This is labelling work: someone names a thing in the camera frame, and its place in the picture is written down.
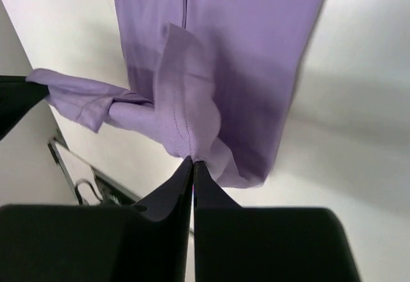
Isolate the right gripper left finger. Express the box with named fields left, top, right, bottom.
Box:
left=1, top=158, right=193, bottom=281

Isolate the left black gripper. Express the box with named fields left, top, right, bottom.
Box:
left=0, top=75, right=49, bottom=140

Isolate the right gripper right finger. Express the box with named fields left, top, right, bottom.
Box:
left=193, top=162, right=361, bottom=281

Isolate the purple t shirt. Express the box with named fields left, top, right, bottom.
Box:
left=28, top=0, right=323, bottom=188

